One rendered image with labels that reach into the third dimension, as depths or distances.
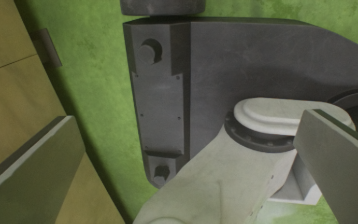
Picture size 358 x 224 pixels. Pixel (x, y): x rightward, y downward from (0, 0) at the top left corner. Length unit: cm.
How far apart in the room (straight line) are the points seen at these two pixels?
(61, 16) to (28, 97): 29
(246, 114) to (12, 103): 61
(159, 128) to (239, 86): 23
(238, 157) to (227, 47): 24
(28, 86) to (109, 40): 29
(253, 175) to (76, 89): 72
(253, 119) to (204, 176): 13
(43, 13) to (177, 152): 64
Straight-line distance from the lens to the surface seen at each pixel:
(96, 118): 88
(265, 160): 34
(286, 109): 39
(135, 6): 45
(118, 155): 97
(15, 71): 72
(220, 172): 30
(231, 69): 47
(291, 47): 48
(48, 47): 86
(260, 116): 35
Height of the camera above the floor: 61
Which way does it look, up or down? 58 degrees down
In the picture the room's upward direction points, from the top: 160 degrees counter-clockwise
